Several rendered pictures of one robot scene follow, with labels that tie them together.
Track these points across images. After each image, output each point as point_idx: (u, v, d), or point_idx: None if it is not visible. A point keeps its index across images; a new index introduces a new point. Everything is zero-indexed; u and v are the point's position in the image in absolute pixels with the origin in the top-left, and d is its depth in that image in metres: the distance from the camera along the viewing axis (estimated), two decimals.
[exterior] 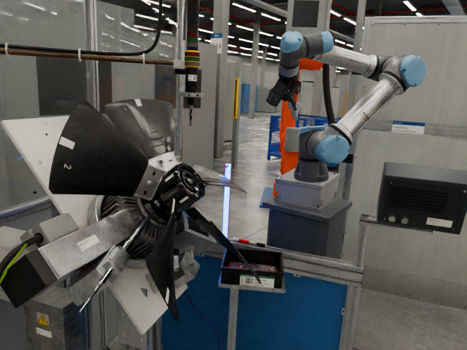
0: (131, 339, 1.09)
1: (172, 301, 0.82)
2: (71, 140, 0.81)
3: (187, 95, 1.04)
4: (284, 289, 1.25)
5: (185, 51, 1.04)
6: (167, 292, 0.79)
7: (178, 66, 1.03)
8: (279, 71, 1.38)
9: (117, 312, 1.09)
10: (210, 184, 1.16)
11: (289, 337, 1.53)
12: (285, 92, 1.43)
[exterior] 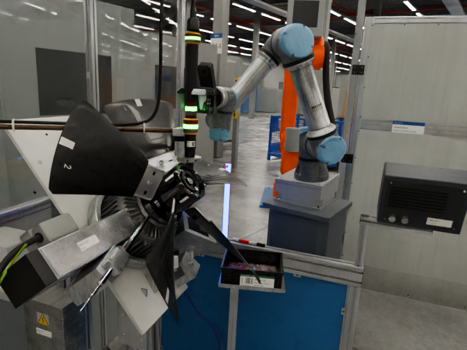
0: (131, 339, 1.09)
1: (172, 301, 0.82)
2: (71, 140, 0.81)
3: (186, 160, 1.08)
4: (284, 289, 1.25)
5: (183, 119, 1.08)
6: (167, 292, 0.79)
7: (176, 133, 1.07)
8: None
9: (117, 312, 1.09)
10: (210, 184, 1.16)
11: (289, 337, 1.53)
12: (210, 88, 1.16)
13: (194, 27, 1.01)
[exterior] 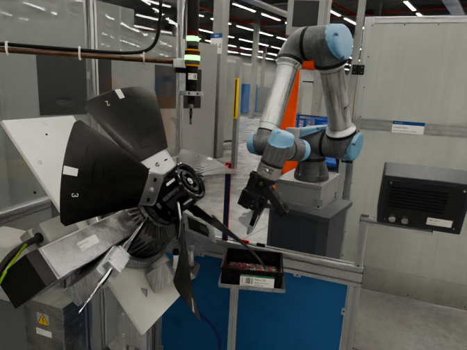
0: (131, 339, 1.09)
1: (72, 190, 0.77)
2: (124, 94, 1.09)
3: (187, 94, 1.04)
4: (284, 289, 1.25)
5: (185, 50, 1.04)
6: (73, 171, 0.77)
7: (178, 64, 1.03)
8: (275, 178, 1.14)
9: (117, 312, 1.09)
10: (217, 219, 1.06)
11: (289, 337, 1.53)
12: None
13: None
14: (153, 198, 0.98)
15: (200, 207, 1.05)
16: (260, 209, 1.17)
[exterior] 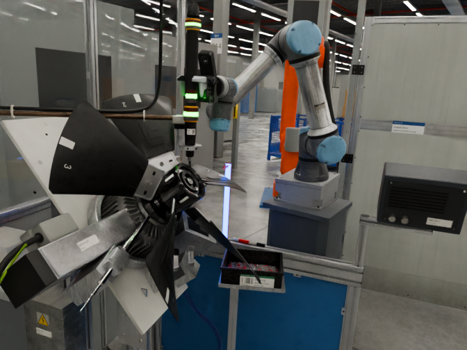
0: (131, 339, 1.09)
1: (65, 161, 0.80)
2: (141, 99, 1.15)
3: (186, 148, 1.08)
4: (284, 289, 1.25)
5: (183, 107, 1.07)
6: (69, 144, 0.80)
7: (177, 121, 1.07)
8: None
9: (117, 312, 1.09)
10: (214, 224, 1.04)
11: (289, 337, 1.53)
12: None
13: (194, 13, 1.01)
14: (150, 192, 0.99)
15: (197, 210, 1.03)
16: None
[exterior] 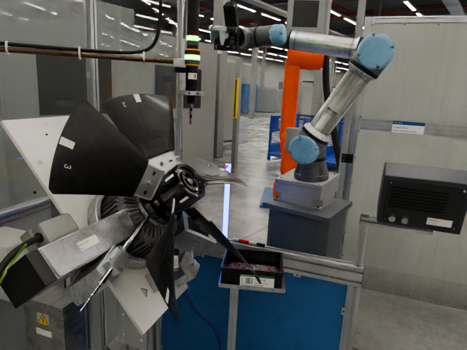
0: (131, 339, 1.09)
1: (65, 161, 0.80)
2: (141, 99, 1.15)
3: (187, 93, 1.04)
4: (284, 289, 1.25)
5: (185, 50, 1.04)
6: (69, 144, 0.80)
7: (178, 64, 1.03)
8: None
9: (117, 312, 1.09)
10: (214, 224, 1.04)
11: (289, 337, 1.53)
12: (235, 27, 1.28)
13: None
14: (150, 192, 0.99)
15: (197, 210, 1.03)
16: None
